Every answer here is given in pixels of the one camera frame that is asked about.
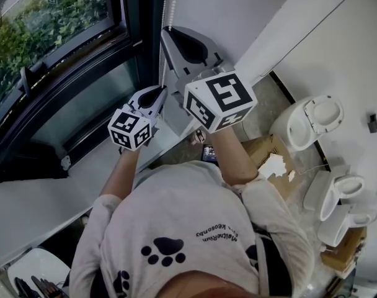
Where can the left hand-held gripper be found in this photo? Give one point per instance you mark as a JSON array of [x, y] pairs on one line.
[[129, 132]]

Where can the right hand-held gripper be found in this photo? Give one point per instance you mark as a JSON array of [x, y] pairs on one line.
[[219, 104]]

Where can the person's left forearm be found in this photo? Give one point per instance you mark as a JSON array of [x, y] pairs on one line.
[[123, 172]]

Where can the person's right forearm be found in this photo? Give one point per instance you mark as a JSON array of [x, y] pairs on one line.
[[235, 160]]

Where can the small round white device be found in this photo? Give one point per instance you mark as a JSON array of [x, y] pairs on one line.
[[200, 136]]

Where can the black screen device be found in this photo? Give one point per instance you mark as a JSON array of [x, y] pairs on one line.
[[208, 154]]

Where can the white window latch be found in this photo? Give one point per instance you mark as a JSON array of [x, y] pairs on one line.
[[66, 162]]

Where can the white toilet with raised lid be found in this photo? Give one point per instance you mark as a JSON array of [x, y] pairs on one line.
[[287, 129]]

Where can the torn white paper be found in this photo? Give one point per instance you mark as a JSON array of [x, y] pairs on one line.
[[273, 166]]

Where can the large cardboard box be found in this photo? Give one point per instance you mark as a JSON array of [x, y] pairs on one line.
[[278, 188]]

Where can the small white paper scrap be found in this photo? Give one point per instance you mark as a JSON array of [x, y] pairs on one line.
[[291, 175]]

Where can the white toilet with tank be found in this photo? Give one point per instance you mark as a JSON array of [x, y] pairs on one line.
[[334, 228], [322, 191]]

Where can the small cardboard box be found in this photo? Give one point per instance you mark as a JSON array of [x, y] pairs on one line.
[[343, 256]]

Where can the dark window frame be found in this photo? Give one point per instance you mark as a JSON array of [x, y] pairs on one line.
[[83, 73]]

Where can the black wall bracket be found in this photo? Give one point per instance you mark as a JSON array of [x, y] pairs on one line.
[[374, 123]]

